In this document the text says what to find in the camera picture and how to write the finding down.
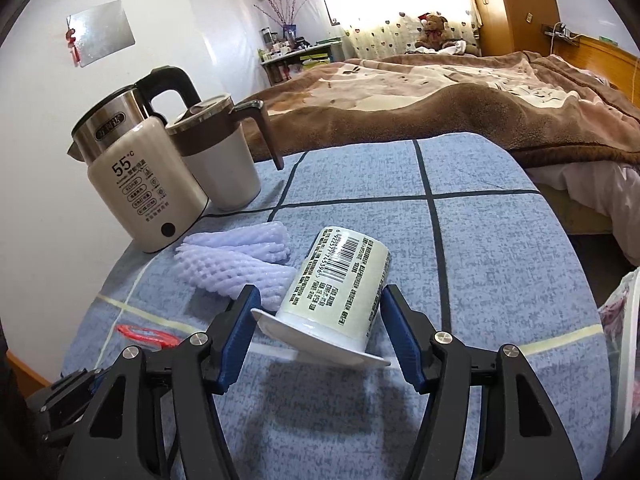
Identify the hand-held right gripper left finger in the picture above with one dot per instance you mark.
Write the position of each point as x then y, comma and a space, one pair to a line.
240, 340

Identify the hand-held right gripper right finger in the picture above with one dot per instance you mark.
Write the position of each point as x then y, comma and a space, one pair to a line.
400, 340

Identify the white yogurt cup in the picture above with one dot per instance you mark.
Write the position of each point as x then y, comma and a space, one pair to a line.
340, 285

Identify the white bag lined bin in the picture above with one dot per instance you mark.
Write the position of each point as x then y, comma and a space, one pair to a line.
622, 350

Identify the lavender foam fruit net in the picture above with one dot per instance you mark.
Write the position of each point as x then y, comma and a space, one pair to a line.
265, 242
225, 270

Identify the blue checked tablecloth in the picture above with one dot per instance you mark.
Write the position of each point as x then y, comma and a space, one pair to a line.
475, 260

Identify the beige mug brown lid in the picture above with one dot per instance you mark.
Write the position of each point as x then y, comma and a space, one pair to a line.
220, 170

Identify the beige electric kettle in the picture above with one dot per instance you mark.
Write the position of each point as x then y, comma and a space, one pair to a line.
140, 190

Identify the pink bed sheet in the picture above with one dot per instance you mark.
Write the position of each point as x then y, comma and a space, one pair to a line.
600, 200

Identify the brown bed blanket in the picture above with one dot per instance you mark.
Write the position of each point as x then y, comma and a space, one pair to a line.
425, 95

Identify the cluttered shelf desk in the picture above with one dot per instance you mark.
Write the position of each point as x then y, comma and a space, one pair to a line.
300, 60

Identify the brown teddy bear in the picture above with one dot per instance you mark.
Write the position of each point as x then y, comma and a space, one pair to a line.
435, 30

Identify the heart print curtain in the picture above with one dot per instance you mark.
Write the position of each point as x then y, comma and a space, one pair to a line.
395, 5

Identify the dried branches in vase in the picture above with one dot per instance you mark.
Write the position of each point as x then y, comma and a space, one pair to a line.
285, 7

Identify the wooden wardrobe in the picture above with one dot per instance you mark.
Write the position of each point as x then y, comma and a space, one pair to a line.
510, 5

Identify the wooden headboard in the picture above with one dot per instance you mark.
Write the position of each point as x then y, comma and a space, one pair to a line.
610, 55

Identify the red wall ornament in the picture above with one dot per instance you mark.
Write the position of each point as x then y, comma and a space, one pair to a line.
74, 47

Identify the silver wall panel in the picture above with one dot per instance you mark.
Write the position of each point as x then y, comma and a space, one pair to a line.
102, 32

